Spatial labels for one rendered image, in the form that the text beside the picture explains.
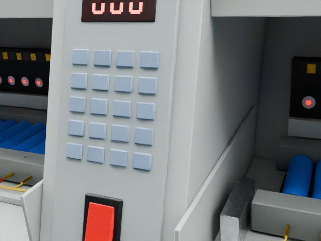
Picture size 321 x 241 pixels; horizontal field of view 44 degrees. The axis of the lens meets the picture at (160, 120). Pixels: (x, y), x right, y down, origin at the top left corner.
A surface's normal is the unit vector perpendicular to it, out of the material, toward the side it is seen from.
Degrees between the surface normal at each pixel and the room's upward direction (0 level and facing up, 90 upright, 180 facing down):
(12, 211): 19
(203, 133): 90
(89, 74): 90
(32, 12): 109
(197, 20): 90
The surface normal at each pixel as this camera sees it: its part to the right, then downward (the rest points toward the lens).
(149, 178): -0.39, 0.03
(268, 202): -0.05, -0.93
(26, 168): -0.40, 0.35
